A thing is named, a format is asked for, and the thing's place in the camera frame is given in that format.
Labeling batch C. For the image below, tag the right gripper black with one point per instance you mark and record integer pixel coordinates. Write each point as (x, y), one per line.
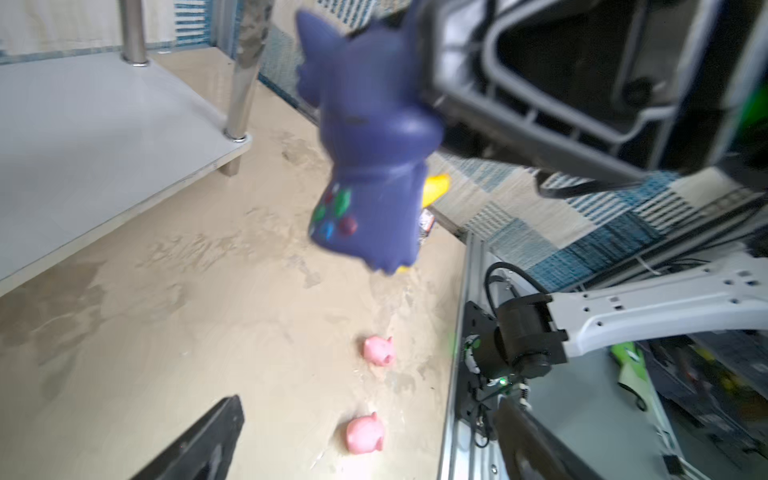
(605, 90)

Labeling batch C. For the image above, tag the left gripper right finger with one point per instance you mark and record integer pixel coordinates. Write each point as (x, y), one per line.
(531, 451)

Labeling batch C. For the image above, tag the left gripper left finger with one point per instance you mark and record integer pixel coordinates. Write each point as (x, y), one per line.
(205, 450)

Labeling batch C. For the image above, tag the purple yellow toy figure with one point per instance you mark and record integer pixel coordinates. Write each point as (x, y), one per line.
(378, 134)

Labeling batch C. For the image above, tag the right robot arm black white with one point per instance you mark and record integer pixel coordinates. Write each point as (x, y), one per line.
(591, 245)

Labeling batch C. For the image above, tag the white two-tier shelf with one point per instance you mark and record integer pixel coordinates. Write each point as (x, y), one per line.
(89, 142)

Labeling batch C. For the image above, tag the pink pig toy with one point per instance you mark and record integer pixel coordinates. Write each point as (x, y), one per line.
(379, 351)
(365, 434)

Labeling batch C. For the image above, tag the blue picture book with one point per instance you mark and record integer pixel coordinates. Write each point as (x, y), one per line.
(426, 223)

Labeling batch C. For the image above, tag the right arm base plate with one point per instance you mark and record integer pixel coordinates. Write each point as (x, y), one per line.
(477, 396)

